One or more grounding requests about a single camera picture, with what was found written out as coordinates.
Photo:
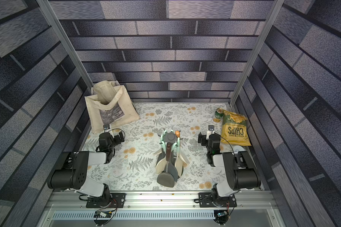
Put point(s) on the circuit board with wires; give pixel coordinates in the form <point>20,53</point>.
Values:
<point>221,217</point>
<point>101,218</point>

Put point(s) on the grey spatula dark wood handle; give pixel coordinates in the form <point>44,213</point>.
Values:
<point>169,176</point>

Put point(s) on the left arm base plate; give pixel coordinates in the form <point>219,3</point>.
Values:
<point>111,200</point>

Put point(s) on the aluminium mounting rail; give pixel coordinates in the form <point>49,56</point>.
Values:
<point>162,200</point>

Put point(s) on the beige canvas tote bag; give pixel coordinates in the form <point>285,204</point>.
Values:
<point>110,104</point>

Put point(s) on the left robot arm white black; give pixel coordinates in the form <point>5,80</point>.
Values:
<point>70,171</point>

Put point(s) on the cream spoon light wood handle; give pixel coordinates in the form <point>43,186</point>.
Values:
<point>178,162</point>

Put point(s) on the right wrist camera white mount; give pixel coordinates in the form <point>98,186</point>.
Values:
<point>211,130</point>

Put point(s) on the yellow green chips bag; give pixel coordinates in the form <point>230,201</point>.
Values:
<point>234,129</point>

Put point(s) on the green drink can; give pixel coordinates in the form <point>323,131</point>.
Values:
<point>219,113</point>

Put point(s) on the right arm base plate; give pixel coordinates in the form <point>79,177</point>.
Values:
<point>209,200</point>

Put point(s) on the grey utensil rack stand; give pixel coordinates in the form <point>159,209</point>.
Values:
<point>167,137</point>

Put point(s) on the grey spatula mint handle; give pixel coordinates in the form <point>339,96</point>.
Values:
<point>161,164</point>

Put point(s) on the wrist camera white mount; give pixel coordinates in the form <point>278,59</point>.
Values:
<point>211,130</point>
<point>107,128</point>

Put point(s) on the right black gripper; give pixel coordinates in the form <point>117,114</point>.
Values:
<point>203,138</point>

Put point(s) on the cream turner mint handle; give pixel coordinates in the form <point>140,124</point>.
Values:
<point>181,155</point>

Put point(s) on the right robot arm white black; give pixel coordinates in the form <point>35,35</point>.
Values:
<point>240,172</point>

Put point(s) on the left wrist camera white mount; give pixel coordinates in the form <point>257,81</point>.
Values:
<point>107,128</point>

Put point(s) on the small yellow tin can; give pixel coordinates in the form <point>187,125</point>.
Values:
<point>237,149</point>

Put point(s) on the left circuit board with wires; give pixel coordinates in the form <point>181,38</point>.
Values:
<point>101,218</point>

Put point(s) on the right circuit board with wires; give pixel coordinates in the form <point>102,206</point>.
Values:
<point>221,217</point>

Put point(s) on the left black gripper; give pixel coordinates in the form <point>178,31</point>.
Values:
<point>117,137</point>

